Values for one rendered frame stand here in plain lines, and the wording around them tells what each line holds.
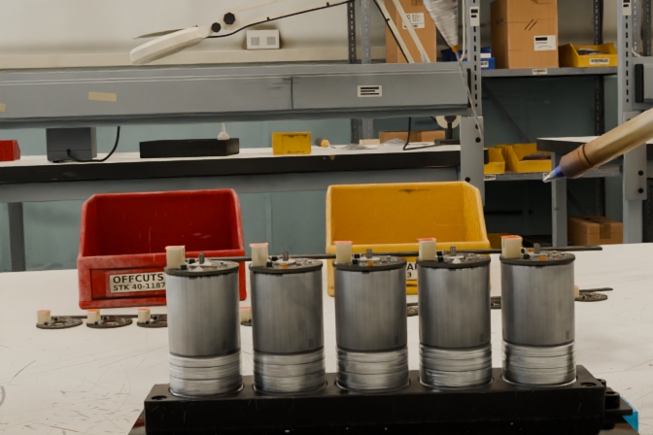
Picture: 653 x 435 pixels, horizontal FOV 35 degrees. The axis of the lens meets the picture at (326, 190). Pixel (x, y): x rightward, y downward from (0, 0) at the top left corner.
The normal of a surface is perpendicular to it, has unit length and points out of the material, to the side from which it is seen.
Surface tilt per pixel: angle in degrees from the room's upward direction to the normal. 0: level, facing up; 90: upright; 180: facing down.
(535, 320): 90
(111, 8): 90
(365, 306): 90
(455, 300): 90
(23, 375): 0
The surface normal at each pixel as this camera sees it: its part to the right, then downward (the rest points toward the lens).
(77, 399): -0.03, -1.00
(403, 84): 0.11, 0.07
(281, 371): -0.13, 0.08
